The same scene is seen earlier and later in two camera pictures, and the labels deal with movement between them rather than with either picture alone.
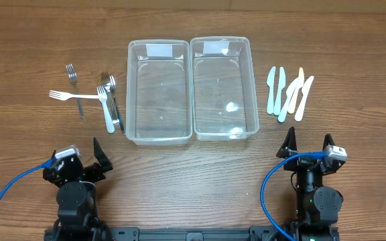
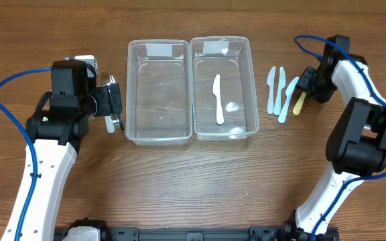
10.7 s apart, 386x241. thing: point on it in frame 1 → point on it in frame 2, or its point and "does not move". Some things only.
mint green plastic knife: x=282 y=82 does not move
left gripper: x=84 y=171 → x=113 y=99
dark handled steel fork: x=112 y=84 does not move
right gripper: x=307 y=164 → x=307 y=79
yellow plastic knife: x=301 y=77 → x=297 y=108
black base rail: x=169 y=233 does not move
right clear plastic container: x=224 y=102 does not move
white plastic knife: x=305 y=92 → x=216 y=91
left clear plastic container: x=159 y=92 does not move
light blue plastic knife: x=289 y=93 does not move
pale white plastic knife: x=271 y=83 does not move
